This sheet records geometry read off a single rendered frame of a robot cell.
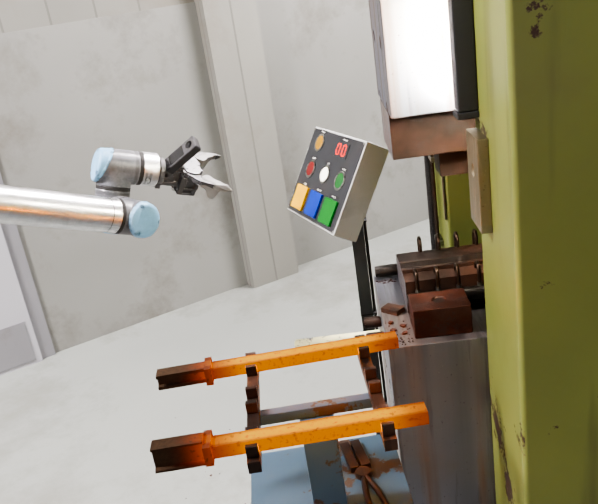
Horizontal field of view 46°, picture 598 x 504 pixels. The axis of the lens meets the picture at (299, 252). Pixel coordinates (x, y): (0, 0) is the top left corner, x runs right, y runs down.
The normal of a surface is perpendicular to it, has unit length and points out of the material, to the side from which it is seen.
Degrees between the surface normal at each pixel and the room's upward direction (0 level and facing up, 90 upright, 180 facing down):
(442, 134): 90
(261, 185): 90
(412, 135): 90
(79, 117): 90
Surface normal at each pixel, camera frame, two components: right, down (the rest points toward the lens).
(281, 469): -0.15, -0.92
